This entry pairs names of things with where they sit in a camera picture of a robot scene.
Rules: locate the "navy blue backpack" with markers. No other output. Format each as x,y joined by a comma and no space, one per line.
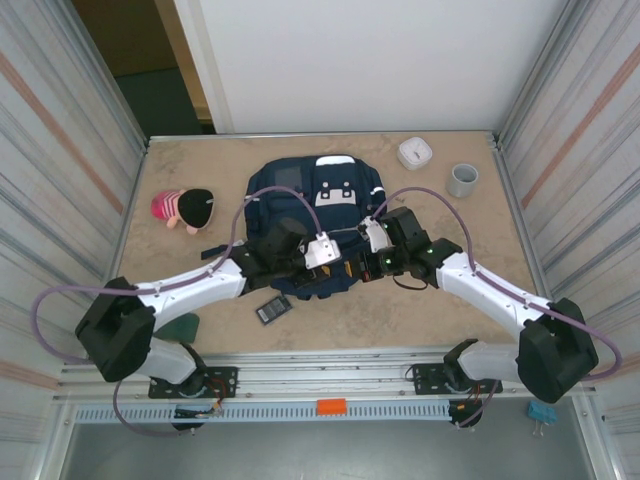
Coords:
260,210

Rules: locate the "black calculator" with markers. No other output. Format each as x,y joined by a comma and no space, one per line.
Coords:
274,310

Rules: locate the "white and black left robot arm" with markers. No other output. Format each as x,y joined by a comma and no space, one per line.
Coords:
200,285

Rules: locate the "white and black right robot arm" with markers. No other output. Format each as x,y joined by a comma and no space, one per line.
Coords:
490,295

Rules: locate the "grey cup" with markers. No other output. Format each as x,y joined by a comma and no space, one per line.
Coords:
462,181

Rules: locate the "white square timer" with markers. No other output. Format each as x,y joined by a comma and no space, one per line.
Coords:
416,152

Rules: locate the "pink striped plush doll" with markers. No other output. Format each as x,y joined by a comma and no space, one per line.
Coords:
170,207

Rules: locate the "blue binder clip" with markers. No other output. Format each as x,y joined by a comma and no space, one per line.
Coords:
541,411

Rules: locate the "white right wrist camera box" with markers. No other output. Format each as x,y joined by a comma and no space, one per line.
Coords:
375,235

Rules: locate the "aluminium mounting rail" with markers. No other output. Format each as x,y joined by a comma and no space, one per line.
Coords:
325,380

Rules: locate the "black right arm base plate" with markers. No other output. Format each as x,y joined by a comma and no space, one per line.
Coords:
425,372

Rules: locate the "aluminium table edge rail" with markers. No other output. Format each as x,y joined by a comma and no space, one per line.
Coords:
325,135

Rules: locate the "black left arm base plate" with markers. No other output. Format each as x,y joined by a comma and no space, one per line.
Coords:
225,375

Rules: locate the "white door frame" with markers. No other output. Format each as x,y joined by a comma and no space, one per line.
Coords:
200,65

